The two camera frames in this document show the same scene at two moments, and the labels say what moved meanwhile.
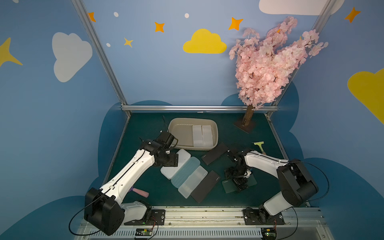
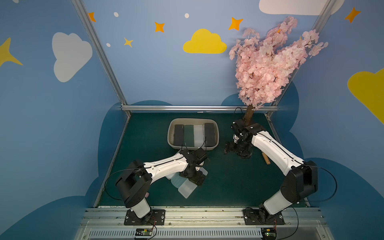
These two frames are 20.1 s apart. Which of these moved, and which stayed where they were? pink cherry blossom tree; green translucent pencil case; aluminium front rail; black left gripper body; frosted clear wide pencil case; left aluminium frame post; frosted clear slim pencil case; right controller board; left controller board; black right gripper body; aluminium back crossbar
Moved: black right gripper body; black left gripper body; green translucent pencil case
Stayed: frosted clear slim pencil case; right controller board; pink cherry blossom tree; aluminium back crossbar; left aluminium frame post; frosted clear wide pencil case; aluminium front rail; left controller board
